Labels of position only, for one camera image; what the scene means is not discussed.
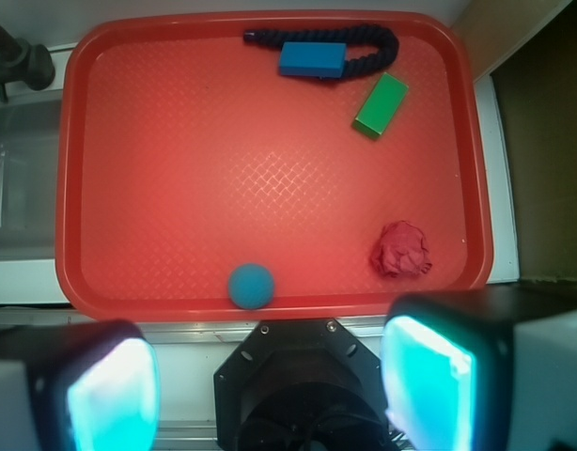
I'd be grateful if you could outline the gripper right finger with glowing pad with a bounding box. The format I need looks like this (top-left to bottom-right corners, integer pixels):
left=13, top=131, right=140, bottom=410
left=381, top=285, right=577, bottom=450

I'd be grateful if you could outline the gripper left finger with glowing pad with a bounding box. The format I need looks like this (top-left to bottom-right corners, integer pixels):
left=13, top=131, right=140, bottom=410
left=0, top=320, right=160, bottom=450

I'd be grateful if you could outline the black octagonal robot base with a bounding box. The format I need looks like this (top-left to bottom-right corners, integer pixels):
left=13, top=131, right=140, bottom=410
left=213, top=319, right=398, bottom=450

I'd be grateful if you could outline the crumpled red paper ball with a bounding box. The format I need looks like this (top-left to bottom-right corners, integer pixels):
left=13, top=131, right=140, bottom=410
left=369, top=221, right=432, bottom=278

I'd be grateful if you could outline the blue ball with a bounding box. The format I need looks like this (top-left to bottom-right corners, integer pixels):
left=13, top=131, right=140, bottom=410
left=228, top=263, right=275, bottom=310

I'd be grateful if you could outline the red plastic tray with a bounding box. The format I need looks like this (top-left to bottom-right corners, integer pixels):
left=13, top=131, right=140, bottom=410
left=55, top=11, right=493, bottom=321

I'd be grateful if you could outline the stainless steel sink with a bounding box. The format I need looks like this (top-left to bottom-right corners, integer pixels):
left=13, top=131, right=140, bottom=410
left=0, top=100, right=61, bottom=261

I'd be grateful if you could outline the green rectangular block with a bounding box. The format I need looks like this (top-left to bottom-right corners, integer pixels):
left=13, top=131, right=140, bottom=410
left=351, top=73, right=409, bottom=140

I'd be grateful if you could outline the blue rectangular block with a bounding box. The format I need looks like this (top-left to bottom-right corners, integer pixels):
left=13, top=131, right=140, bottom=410
left=279, top=42, right=347, bottom=79

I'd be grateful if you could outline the dark navy braided rope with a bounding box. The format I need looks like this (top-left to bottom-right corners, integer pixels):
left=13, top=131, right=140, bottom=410
left=242, top=23, right=400, bottom=83

